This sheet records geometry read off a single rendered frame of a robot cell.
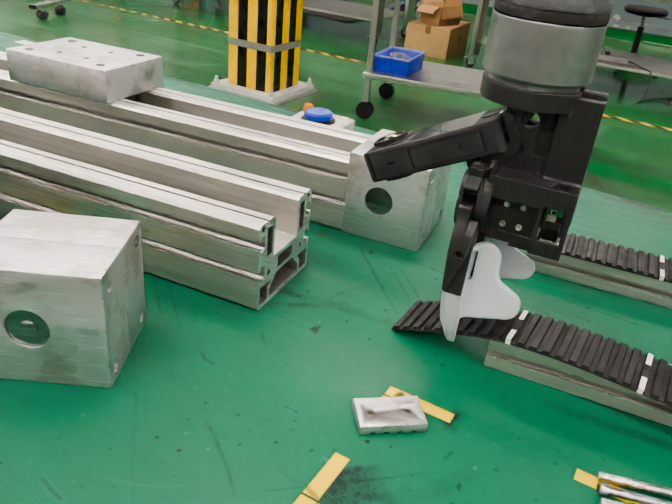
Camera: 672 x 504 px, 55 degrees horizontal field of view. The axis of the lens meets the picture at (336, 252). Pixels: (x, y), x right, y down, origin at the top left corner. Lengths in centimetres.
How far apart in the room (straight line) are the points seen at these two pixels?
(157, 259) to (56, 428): 20
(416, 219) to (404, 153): 21
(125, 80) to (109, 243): 41
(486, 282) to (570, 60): 17
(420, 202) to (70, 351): 38
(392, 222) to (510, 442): 30
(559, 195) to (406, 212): 26
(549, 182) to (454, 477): 21
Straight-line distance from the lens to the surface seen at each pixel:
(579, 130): 48
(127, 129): 86
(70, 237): 52
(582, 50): 46
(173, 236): 61
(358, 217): 72
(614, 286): 73
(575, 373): 55
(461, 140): 49
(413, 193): 69
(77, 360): 51
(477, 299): 52
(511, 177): 48
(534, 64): 45
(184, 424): 48
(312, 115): 89
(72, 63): 89
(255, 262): 56
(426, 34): 575
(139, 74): 90
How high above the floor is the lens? 111
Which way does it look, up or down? 29 degrees down
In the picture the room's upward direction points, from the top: 6 degrees clockwise
